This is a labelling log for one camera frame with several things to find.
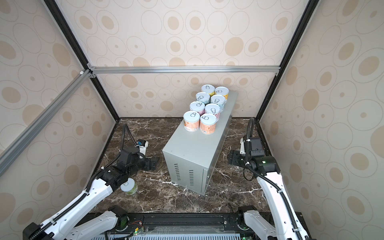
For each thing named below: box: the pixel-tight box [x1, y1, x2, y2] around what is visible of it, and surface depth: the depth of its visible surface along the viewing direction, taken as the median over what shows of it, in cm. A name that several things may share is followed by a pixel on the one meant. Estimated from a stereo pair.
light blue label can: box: [195, 92, 211, 105], surface depth 76 cm
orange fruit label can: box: [199, 113, 217, 135], surface depth 66 cm
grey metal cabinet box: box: [162, 91, 238, 196], surface depth 65 cm
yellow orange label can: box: [214, 86, 230, 100], surface depth 79 cm
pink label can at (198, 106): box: [189, 101, 205, 116], surface depth 72 cm
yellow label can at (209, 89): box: [201, 84, 217, 97], surface depth 81 cm
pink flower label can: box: [204, 103, 221, 119], surface depth 70 cm
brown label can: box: [183, 110, 201, 132], surface depth 67 cm
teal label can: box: [210, 94, 228, 109], surface depth 75 cm
